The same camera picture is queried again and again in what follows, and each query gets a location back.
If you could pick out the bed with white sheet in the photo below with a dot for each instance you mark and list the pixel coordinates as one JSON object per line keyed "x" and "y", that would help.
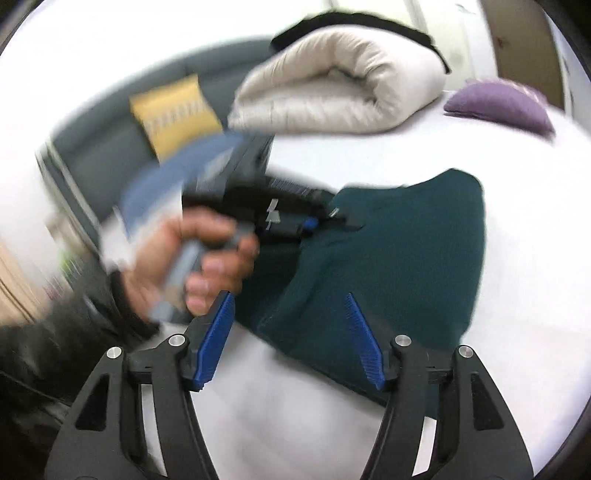
{"x": 531, "y": 277}

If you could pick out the black cloth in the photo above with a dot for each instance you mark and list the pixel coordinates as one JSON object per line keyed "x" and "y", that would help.
{"x": 415, "y": 34}

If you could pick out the beige folded duvet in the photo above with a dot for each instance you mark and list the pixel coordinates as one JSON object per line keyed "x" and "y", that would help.
{"x": 332, "y": 87}

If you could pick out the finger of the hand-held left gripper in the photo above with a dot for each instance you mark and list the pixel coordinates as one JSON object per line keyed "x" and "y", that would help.
{"x": 337, "y": 214}

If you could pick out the brown door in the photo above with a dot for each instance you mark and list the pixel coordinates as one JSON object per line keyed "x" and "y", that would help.
{"x": 526, "y": 41}

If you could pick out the blue pillow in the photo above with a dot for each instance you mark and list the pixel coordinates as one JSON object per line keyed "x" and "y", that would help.
{"x": 161, "y": 184}

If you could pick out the person's left hand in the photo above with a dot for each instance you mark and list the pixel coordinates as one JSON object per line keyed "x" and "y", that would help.
{"x": 157, "y": 258}

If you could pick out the dark green sweater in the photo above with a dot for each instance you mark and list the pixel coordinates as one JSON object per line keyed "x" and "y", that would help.
{"x": 392, "y": 254}

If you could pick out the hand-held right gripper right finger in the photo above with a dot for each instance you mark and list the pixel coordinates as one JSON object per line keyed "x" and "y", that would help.
{"x": 364, "y": 341}

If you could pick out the grey upholstered headboard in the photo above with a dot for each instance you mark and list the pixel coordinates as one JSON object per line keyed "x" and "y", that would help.
{"x": 101, "y": 138}

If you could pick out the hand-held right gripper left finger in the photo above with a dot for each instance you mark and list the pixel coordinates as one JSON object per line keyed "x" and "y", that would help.
{"x": 214, "y": 341}

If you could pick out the yellow patterned pillow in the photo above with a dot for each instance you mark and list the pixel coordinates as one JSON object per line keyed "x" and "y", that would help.
{"x": 178, "y": 115}

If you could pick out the purple pillow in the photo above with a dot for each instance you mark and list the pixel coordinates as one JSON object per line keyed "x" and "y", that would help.
{"x": 498, "y": 104}

